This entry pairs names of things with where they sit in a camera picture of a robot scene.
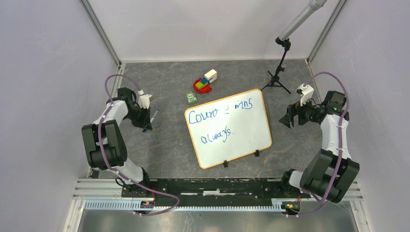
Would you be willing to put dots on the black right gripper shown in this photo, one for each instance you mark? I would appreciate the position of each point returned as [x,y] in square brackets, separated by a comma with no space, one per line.
[292,110]

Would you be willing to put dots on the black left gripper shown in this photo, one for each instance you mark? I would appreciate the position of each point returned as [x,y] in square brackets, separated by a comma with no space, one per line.
[145,123]

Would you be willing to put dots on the yellow framed whiteboard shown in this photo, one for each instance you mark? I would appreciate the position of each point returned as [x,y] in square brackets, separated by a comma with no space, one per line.
[229,128]

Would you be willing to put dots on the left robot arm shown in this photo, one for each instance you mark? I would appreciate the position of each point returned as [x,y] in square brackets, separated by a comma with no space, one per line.
[104,144]

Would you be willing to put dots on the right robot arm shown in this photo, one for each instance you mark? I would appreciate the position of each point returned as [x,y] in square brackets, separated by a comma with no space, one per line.
[332,171]

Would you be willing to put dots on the green owl toy block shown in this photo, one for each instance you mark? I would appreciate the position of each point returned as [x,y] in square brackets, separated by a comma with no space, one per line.
[191,98]

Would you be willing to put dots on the lime green toy brick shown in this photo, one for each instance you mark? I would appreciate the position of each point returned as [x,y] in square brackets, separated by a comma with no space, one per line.
[199,85]

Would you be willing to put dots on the blue toy brick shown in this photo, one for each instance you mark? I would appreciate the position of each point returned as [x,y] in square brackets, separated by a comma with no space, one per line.
[204,80]

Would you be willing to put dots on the red toy boat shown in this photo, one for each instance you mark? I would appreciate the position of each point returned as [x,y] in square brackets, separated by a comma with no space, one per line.
[205,89]

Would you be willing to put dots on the white toy brick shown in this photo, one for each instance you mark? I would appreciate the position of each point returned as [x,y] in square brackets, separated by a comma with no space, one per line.
[211,75]

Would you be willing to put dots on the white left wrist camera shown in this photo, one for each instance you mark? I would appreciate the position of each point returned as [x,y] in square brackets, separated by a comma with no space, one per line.
[144,99]

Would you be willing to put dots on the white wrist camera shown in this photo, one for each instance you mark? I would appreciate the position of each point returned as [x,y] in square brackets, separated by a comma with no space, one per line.
[144,99]
[306,92]

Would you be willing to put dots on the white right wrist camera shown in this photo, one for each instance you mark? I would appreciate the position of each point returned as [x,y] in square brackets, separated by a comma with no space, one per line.
[306,92]

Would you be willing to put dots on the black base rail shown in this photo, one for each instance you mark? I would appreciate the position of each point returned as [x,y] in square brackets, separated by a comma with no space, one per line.
[215,193]

